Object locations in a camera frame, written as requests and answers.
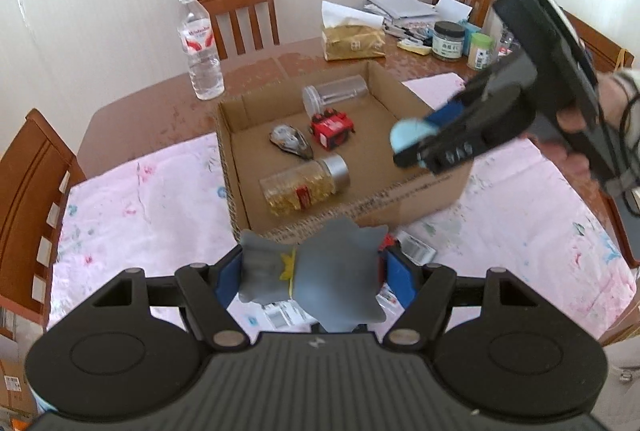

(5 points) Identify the clear water bottle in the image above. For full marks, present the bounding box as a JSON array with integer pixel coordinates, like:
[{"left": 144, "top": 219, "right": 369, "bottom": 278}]
[{"left": 176, "top": 0, "right": 226, "bottom": 101}]

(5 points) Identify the grey soft toy figure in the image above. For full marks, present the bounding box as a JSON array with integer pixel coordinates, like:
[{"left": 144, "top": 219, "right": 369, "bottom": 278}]
[{"left": 237, "top": 217, "right": 390, "bottom": 333}]

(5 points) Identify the bunch of pens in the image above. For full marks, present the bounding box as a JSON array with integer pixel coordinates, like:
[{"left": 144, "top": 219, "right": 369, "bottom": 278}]
[{"left": 385, "top": 24, "right": 436, "bottom": 44}]

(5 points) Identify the green-lid white bottle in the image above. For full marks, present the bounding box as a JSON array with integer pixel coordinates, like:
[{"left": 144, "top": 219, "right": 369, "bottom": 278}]
[{"left": 467, "top": 32, "right": 496, "bottom": 71}]

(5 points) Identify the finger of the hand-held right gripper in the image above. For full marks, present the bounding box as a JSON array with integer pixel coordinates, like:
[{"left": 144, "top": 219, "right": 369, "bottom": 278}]
[
  {"left": 392, "top": 96, "right": 540, "bottom": 175},
  {"left": 425, "top": 78, "right": 506, "bottom": 135}
]

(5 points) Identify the gold tissue pack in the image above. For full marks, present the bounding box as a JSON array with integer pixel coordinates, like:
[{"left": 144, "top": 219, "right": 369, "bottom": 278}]
[{"left": 320, "top": 1, "right": 387, "bottom": 61}]

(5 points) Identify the black cable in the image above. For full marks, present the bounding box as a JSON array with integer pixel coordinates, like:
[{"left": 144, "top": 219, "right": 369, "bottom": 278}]
[{"left": 612, "top": 76, "right": 640, "bottom": 217}]

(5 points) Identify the red toy train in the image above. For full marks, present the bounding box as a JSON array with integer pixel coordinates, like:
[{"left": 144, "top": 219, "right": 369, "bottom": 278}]
[{"left": 309, "top": 109, "right": 357, "bottom": 149}]

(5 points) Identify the cardboard box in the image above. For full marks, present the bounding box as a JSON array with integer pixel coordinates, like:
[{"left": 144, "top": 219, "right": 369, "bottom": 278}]
[
  {"left": 0, "top": 306, "right": 42, "bottom": 431},
  {"left": 216, "top": 60, "right": 473, "bottom": 244}
]

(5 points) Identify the oval silver black gadget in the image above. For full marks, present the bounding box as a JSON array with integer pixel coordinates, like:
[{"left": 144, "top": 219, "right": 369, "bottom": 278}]
[{"left": 269, "top": 124, "right": 315, "bottom": 160}]

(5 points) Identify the yellow sticky note pad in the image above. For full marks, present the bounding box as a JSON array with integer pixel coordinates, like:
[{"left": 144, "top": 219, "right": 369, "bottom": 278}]
[{"left": 397, "top": 38, "right": 431, "bottom": 55}]

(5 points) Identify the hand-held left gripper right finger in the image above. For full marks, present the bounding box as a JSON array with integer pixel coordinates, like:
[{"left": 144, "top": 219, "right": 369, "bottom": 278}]
[{"left": 382, "top": 243, "right": 543, "bottom": 351}]

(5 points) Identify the light blue round case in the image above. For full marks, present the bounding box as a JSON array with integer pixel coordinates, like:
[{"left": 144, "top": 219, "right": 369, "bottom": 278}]
[{"left": 390, "top": 118, "right": 437, "bottom": 168}]

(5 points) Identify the clear plastic jar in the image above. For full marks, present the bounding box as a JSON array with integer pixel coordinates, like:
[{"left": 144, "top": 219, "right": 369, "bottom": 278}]
[{"left": 301, "top": 74, "right": 369, "bottom": 117}]

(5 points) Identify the silver-lid capsule bottle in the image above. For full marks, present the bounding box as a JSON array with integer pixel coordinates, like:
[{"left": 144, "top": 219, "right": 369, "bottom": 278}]
[{"left": 259, "top": 154, "right": 351, "bottom": 217}]

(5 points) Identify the cardboard box on floor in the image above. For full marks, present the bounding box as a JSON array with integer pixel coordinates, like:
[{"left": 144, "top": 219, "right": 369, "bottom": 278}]
[{"left": 0, "top": 306, "right": 42, "bottom": 431}]

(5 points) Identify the pink floral tablecloth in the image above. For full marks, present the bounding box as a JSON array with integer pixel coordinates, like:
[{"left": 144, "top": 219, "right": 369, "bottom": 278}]
[{"left": 47, "top": 71, "right": 638, "bottom": 347}]

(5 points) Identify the person's right hand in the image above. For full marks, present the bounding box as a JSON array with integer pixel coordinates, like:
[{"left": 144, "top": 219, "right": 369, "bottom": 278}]
[{"left": 530, "top": 70, "right": 640, "bottom": 184}]

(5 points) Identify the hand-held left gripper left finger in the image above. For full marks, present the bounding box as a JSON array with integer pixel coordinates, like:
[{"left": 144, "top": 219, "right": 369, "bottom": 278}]
[{"left": 90, "top": 245, "right": 248, "bottom": 352}]

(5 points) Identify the small black-lid jar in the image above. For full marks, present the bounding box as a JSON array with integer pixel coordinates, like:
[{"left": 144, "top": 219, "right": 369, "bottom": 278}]
[{"left": 432, "top": 21, "right": 466, "bottom": 61}]

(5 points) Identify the person's right forearm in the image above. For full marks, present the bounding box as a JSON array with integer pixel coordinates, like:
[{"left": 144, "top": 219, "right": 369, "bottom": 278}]
[{"left": 597, "top": 67, "right": 640, "bottom": 132}]

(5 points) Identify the stack of papers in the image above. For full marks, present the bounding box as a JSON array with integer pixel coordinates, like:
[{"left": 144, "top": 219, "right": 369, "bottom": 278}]
[{"left": 365, "top": 0, "right": 442, "bottom": 21}]

